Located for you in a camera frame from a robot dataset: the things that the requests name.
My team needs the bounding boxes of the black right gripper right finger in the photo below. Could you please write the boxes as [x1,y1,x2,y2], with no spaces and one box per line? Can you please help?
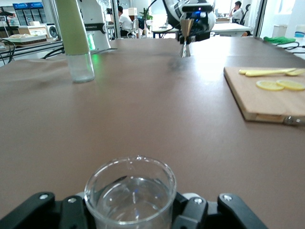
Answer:
[171,192,270,229]

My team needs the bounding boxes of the yellow plastic knife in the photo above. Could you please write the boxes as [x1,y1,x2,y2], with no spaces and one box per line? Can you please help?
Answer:
[239,68,297,75]

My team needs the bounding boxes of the small clear glass beaker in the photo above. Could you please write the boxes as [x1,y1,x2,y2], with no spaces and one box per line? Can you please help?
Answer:
[84,155,177,229]

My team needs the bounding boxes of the white bin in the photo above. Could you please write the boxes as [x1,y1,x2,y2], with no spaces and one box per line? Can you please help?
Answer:
[273,24,288,39]

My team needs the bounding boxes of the white front loading appliance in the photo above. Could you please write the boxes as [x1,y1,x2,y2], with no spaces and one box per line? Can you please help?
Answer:
[45,23,59,39]

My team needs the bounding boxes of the yellow plastic fork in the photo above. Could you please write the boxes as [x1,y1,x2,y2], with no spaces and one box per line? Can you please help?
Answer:
[245,69,305,77]

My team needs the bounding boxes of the brown table cover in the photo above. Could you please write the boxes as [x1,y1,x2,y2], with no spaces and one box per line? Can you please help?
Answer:
[0,37,305,229]

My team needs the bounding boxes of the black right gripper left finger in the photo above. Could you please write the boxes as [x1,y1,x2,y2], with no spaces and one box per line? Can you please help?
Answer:
[0,192,96,229]

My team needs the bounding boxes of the white office table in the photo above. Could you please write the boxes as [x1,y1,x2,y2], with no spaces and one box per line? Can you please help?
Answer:
[209,22,253,37]

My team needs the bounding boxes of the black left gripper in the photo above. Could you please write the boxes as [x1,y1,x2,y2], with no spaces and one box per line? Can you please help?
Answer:
[177,11,212,45]

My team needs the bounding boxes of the wooden cutting board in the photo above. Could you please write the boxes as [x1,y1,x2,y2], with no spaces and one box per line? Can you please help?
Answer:
[223,66,305,127]

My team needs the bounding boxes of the glass door drinks fridge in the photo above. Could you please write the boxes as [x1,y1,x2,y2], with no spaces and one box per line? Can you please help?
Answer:
[13,2,45,26]

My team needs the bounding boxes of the green cloth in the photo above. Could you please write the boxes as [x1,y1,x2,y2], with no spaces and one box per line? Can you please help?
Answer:
[263,35,297,45]

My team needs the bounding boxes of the aluminium frame post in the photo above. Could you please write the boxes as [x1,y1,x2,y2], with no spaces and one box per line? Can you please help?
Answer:
[111,0,120,40]

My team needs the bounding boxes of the seated person with dark hair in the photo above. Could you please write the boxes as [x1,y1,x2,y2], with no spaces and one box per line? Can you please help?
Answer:
[228,0,246,24]

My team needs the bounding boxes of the green potted plant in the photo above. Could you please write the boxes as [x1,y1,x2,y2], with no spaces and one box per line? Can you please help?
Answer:
[139,8,154,22]

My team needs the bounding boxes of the seated person in white shirt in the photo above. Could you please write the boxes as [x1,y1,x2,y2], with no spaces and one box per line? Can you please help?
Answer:
[117,6,134,38]

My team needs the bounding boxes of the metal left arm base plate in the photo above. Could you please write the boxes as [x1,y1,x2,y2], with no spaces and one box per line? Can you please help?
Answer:
[91,47,118,54]

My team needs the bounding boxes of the yellow lemon slice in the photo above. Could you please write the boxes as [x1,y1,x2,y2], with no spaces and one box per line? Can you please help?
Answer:
[276,79,305,91]
[256,80,285,93]

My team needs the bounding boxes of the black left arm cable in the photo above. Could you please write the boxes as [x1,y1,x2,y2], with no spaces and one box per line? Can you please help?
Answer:
[146,0,165,15]

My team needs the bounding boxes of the green sleeved glass bottle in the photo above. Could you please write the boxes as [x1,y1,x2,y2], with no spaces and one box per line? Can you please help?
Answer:
[55,0,95,83]

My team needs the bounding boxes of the steel double jigger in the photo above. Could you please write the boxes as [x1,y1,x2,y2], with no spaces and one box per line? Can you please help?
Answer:
[179,19,195,58]

